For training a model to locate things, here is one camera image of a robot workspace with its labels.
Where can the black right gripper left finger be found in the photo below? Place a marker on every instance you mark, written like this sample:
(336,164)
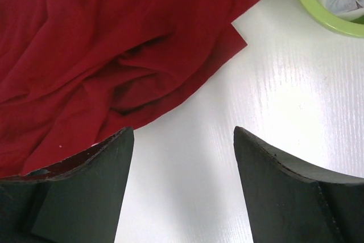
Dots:
(76,200)

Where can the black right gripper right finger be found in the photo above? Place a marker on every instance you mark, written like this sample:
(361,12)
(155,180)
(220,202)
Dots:
(291,200)

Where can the dark red t-shirt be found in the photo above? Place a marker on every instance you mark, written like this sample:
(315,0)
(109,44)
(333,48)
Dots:
(74,72)

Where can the green plastic basket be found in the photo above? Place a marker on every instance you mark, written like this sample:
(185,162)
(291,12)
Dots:
(330,21)

